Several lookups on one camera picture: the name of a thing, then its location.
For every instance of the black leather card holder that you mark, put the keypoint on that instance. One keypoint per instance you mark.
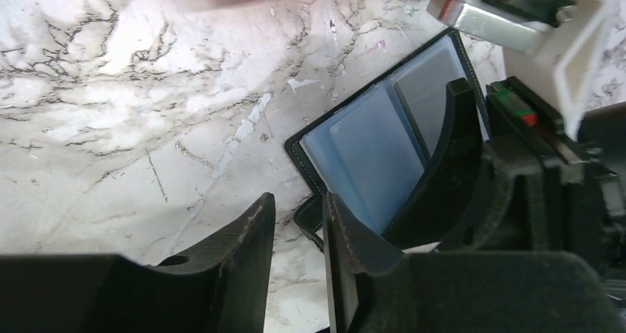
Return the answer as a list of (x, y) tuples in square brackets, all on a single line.
[(375, 147)]

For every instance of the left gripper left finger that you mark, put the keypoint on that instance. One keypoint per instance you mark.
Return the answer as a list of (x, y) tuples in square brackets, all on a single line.
[(219, 284)]

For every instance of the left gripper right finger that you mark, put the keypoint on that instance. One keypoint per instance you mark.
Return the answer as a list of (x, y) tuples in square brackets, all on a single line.
[(375, 287)]

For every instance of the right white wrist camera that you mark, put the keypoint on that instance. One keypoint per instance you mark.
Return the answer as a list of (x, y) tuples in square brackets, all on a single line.
[(554, 47)]

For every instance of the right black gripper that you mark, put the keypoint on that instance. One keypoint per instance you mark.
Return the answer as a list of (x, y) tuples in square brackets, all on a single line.
[(537, 189)]

